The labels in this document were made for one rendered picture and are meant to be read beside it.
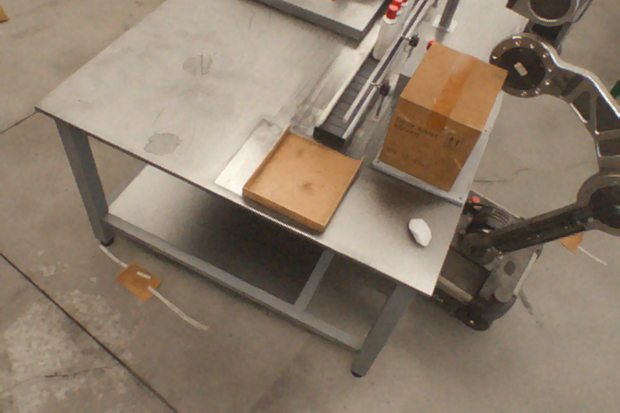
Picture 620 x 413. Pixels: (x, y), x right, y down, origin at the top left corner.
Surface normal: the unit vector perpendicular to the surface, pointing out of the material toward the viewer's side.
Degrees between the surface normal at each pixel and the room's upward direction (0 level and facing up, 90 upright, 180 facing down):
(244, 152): 0
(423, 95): 0
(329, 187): 0
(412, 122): 90
